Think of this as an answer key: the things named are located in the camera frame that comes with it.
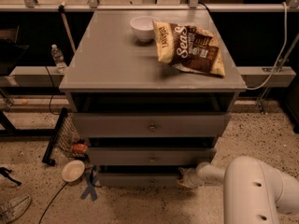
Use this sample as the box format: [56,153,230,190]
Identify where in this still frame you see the grey drawer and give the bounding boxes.
[72,113,230,138]
[98,173,178,188]
[87,147,216,166]

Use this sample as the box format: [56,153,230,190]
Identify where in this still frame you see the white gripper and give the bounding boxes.
[177,167,203,189]

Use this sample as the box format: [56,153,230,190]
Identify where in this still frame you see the black clamp on floor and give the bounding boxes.
[0,167,21,186]

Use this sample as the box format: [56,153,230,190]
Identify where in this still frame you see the white stick with black tip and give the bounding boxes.
[58,1,76,54]

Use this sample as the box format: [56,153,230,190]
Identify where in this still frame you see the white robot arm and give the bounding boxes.
[178,156,299,224]

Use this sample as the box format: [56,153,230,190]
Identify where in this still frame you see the white cable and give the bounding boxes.
[245,1,289,91]

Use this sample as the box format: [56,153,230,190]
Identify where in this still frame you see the grey middle drawer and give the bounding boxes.
[87,147,216,166]

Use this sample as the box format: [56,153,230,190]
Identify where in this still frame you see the grey drawer cabinet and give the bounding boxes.
[60,9,246,178]

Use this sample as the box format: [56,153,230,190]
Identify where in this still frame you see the grey sneaker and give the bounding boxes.
[0,194,32,224]

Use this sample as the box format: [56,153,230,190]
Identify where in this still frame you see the white bowl on cabinet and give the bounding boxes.
[130,16,160,42]

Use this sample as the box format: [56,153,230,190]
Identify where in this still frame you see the black floor cable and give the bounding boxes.
[37,181,69,224]

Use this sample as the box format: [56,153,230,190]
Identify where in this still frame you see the brown yellow chip bag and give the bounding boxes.
[153,21,225,77]

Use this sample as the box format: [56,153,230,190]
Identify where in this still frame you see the black mesh basket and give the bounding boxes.
[42,107,86,166]

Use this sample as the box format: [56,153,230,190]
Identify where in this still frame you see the cream bowl on floor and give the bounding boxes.
[62,160,85,183]

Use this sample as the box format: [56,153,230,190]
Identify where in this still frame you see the clear plastic water bottle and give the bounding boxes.
[51,44,67,74]

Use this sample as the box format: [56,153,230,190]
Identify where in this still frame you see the grey top drawer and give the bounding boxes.
[72,113,230,138]

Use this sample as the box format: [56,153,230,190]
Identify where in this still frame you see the grey bottom drawer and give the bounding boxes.
[98,173,178,188]

